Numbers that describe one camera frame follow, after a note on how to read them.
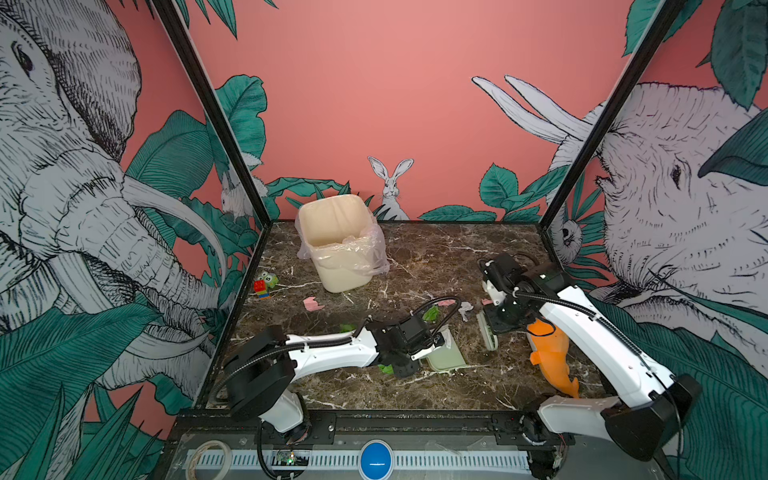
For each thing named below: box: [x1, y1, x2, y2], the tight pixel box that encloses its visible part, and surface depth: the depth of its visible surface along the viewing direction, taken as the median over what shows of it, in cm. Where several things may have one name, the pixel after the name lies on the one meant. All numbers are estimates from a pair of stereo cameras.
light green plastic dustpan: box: [426, 335, 469, 372], surface depth 85 cm
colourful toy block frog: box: [253, 271, 279, 300], surface depth 102 cm
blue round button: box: [358, 439, 394, 480], surface depth 70 cm
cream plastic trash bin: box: [298, 194, 382, 293], surface depth 92 cm
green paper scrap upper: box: [422, 305, 439, 321], surface depth 95 cm
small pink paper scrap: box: [303, 297, 325, 312], surface depth 98 cm
